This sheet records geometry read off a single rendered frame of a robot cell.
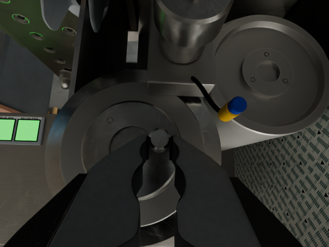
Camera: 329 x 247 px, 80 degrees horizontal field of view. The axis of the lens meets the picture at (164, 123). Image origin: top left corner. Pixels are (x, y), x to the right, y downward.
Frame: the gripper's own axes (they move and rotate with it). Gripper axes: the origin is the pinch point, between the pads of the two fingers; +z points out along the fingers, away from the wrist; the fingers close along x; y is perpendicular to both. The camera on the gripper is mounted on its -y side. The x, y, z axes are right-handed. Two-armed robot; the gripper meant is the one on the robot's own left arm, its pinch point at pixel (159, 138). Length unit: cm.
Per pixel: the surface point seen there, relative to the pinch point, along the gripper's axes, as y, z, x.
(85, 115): 0.4, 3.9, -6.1
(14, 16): -6.3, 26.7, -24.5
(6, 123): 17, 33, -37
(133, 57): 33, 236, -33
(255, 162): 13.0, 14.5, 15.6
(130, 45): 18, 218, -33
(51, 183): 5.2, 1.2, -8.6
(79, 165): 3.5, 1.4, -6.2
